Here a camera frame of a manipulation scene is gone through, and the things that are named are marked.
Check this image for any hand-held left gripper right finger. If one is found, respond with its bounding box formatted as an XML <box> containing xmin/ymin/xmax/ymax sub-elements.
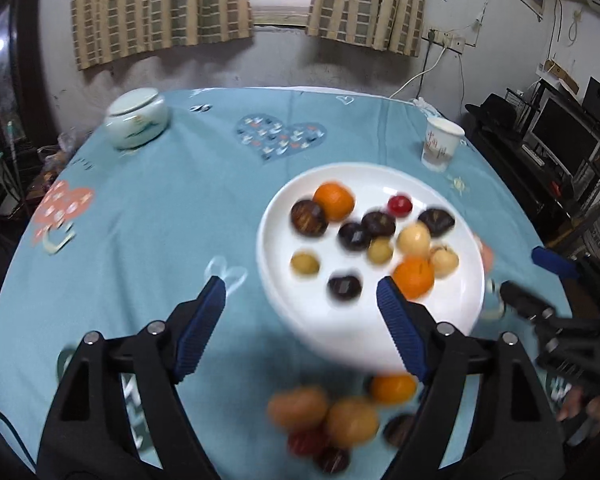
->
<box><xmin>376</xmin><ymin>276</ymin><xmax>566</xmax><ymax>480</ymax></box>

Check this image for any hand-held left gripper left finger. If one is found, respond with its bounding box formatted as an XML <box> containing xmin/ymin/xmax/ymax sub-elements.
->
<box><xmin>37</xmin><ymin>276</ymin><xmax>227</xmax><ymax>480</ymax></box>

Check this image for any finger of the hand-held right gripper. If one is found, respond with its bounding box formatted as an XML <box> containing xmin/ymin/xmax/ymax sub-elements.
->
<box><xmin>499</xmin><ymin>280</ymin><xmax>557</xmax><ymax>322</ymax></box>
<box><xmin>531</xmin><ymin>246</ymin><xmax>600</xmax><ymax>306</ymax></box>

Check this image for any mandarin orange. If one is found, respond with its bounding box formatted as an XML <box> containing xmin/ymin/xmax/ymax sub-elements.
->
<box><xmin>369</xmin><ymin>374</ymin><xmax>418</xmax><ymax>406</ymax></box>
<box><xmin>392</xmin><ymin>256</ymin><xmax>436</xmax><ymax>300</ymax></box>
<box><xmin>313</xmin><ymin>182</ymin><xmax>355</xmax><ymax>222</ymax></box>

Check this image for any dark purple plum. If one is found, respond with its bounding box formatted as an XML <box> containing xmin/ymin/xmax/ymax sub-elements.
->
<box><xmin>327</xmin><ymin>272</ymin><xmax>363</xmax><ymax>303</ymax></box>
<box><xmin>314</xmin><ymin>446</ymin><xmax>352</xmax><ymax>476</ymax></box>
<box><xmin>337</xmin><ymin>221</ymin><xmax>373</xmax><ymax>252</ymax></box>
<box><xmin>382</xmin><ymin>413</ymin><xmax>417</xmax><ymax>448</ymax></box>

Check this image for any striped pepino melon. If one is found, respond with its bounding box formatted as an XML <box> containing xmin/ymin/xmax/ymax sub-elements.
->
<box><xmin>429</xmin><ymin>246</ymin><xmax>460</xmax><ymax>278</ymax></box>

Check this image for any small yellow longan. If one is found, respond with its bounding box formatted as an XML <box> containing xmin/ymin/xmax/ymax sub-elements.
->
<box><xmin>367</xmin><ymin>238</ymin><xmax>395</xmax><ymax>265</ymax></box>
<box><xmin>290</xmin><ymin>252</ymin><xmax>322</xmax><ymax>277</ymax></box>

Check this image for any cream round fruit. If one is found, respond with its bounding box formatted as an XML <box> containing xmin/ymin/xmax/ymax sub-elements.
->
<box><xmin>397</xmin><ymin>222</ymin><xmax>432</xmax><ymax>256</ymax></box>

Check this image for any dark brown water chestnut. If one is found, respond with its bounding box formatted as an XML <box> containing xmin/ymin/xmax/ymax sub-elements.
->
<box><xmin>290</xmin><ymin>200</ymin><xmax>329</xmax><ymax>237</ymax></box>
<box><xmin>418</xmin><ymin>207</ymin><xmax>457</xmax><ymax>236</ymax></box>
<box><xmin>361</xmin><ymin>211</ymin><xmax>397</xmax><ymax>238</ymax></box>

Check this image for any yellow passion fruit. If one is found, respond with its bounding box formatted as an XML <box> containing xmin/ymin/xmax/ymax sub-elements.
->
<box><xmin>325</xmin><ymin>397</ymin><xmax>381</xmax><ymax>447</ymax></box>
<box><xmin>267</xmin><ymin>386</ymin><xmax>329</xmax><ymax>431</ymax></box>

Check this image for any white round plate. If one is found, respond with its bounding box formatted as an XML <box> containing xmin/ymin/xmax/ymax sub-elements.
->
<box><xmin>256</xmin><ymin>162</ymin><xmax>486</xmax><ymax>376</ymax></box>

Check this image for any red cherry tomato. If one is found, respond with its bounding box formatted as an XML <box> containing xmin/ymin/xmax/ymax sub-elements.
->
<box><xmin>287</xmin><ymin>427</ymin><xmax>329</xmax><ymax>457</ymax></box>
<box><xmin>387</xmin><ymin>194</ymin><xmax>413</xmax><ymax>217</ymax></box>

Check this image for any person's right hand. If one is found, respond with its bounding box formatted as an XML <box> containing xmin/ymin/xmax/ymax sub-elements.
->
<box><xmin>556</xmin><ymin>389</ymin><xmax>600</xmax><ymax>447</ymax></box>

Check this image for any black computer desk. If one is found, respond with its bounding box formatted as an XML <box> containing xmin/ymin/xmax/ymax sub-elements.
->
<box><xmin>472</xmin><ymin>110</ymin><xmax>600</xmax><ymax>243</ymax></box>

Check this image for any blue printed tablecloth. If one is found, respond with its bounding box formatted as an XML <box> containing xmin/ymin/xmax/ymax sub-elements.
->
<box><xmin>0</xmin><ymin>86</ymin><xmax>588</xmax><ymax>480</ymax></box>

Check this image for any computer monitor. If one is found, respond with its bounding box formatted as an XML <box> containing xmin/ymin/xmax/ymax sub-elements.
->
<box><xmin>525</xmin><ymin>95</ymin><xmax>600</xmax><ymax>173</ymax></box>

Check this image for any white paper cup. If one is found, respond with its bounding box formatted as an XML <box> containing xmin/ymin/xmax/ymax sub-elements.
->
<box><xmin>421</xmin><ymin>118</ymin><xmax>466</xmax><ymax>173</ymax></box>

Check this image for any black hat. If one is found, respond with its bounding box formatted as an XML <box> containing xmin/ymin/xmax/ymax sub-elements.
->
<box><xmin>466</xmin><ymin>92</ymin><xmax>518</xmax><ymax>126</ymax></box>

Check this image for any pale green lidded ceramic jar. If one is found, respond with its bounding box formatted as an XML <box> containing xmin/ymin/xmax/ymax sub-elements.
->
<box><xmin>105</xmin><ymin>88</ymin><xmax>170</xmax><ymax>150</ymax></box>

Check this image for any clear plastic bag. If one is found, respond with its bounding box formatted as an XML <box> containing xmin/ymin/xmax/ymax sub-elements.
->
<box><xmin>39</xmin><ymin>129</ymin><xmax>79</xmax><ymax>183</ymax></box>

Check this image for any checked beige curtain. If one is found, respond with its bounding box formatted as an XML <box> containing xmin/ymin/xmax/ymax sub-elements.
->
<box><xmin>306</xmin><ymin>0</ymin><xmax>429</xmax><ymax>57</ymax></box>
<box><xmin>71</xmin><ymin>0</ymin><xmax>255</xmax><ymax>71</ymax></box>

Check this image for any white power cable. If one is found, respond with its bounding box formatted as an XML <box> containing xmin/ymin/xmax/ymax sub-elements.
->
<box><xmin>390</xmin><ymin>45</ymin><xmax>446</xmax><ymax>102</ymax></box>

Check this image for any white wall power socket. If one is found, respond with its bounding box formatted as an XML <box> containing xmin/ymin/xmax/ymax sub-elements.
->
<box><xmin>427</xmin><ymin>29</ymin><xmax>467</xmax><ymax>53</ymax></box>

